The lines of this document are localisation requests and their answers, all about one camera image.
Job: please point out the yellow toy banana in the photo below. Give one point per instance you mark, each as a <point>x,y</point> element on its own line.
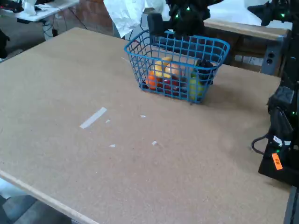
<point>160,67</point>

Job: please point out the crumpled white sheet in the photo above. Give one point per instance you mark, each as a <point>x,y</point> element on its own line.
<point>121,14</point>

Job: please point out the black toy grapes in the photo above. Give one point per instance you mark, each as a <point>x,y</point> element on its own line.
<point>204,70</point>

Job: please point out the orange toy fruit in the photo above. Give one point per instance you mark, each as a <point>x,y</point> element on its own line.
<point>151,80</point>

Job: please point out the wooden workbench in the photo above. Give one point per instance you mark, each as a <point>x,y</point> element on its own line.
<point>245,29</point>

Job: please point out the red toy pomegranate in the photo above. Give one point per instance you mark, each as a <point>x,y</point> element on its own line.
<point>171,85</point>

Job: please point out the round green toy fruit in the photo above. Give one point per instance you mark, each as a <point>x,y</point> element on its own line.
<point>195,88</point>

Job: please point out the white table leg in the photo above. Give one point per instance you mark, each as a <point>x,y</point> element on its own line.
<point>46,30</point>

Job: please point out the white side table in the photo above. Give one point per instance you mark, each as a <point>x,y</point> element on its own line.
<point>46,10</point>

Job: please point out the long white tape strip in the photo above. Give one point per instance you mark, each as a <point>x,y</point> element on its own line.
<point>93,117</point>

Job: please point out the black device with red lights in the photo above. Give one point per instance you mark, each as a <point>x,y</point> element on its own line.
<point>14,8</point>

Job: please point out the black bag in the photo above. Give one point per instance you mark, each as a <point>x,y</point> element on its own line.
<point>3,44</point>

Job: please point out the orange label tag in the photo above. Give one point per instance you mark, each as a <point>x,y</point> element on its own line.
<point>277,161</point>

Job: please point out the grey post with outlets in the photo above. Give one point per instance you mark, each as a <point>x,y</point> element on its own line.
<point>271,58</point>

